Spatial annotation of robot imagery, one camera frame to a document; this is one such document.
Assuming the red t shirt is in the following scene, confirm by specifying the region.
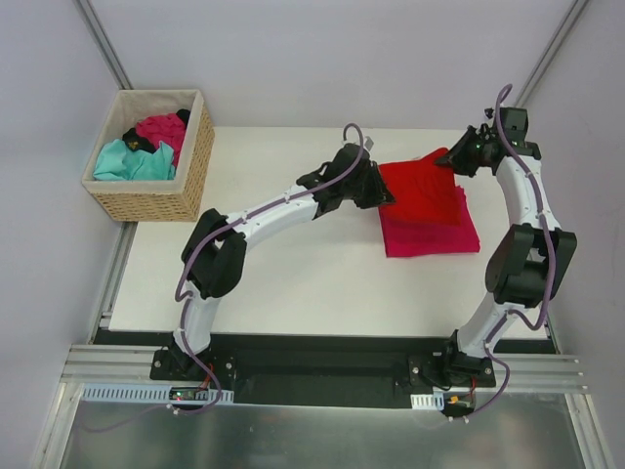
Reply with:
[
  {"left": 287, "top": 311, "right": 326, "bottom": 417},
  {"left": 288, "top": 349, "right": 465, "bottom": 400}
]
[{"left": 379, "top": 148, "right": 461, "bottom": 226}]

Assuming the magenta t shirt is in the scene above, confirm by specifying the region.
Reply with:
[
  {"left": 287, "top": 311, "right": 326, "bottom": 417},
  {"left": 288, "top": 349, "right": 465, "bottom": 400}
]
[
  {"left": 379, "top": 187, "right": 480, "bottom": 258},
  {"left": 135, "top": 113, "right": 187, "bottom": 157}
]

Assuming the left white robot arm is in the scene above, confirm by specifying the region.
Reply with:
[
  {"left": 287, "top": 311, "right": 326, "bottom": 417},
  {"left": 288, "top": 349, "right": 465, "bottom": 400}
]
[{"left": 172, "top": 144, "right": 395, "bottom": 380}]

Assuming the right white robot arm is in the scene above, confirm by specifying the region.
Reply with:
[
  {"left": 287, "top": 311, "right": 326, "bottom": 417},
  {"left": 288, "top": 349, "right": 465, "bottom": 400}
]
[{"left": 436, "top": 107, "right": 577, "bottom": 386}]

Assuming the woven wicker basket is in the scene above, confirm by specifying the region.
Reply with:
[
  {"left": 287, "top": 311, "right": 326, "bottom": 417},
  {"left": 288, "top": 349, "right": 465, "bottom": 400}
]
[{"left": 82, "top": 89, "right": 215, "bottom": 222}]

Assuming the magenta t shirt in basket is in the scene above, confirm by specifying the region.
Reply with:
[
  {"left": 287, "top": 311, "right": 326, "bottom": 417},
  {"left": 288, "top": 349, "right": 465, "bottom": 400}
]
[{"left": 135, "top": 113, "right": 187, "bottom": 157}]

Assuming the black t shirt in basket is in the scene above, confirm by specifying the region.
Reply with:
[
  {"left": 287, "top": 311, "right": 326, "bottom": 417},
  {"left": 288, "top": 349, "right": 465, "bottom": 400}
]
[{"left": 122, "top": 108, "right": 190, "bottom": 153}]

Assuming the teal t shirt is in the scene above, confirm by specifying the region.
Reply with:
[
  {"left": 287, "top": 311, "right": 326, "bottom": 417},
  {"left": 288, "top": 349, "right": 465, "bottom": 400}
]
[{"left": 93, "top": 139, "right": 176, "bottom": 182}]

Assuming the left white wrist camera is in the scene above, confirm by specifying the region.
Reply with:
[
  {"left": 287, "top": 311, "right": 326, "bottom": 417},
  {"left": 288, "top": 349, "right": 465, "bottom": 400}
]
[{"left": 363, "top": 137, "right": 374, "bottom": 151}]

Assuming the right grey cable duct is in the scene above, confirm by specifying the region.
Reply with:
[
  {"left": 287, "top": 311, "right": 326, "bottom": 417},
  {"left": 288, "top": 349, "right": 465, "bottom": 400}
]
[{"left": 410, "top": 393, "right": 444, "bottom": 411}]

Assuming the grey cable duct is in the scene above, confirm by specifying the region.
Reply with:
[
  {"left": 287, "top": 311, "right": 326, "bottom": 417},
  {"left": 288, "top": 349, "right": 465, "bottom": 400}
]
[
  {"left": 410, "top": 393, "right": 444, "bottom": 411},
  {"left": 82, "top": 384, "right": 234, "bottom": 405}
]

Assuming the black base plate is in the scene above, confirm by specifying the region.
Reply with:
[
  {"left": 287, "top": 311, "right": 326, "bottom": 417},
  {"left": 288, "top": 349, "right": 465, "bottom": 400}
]
[{"left": 95, "top": 330, "right": 496, "bottom": 409}]

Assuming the left grey cable duct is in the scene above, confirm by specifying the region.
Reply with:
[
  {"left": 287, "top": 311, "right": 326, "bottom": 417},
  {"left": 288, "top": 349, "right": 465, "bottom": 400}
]
[{"left": 82, "top": 384, "right": 234, "bottom": 405}]

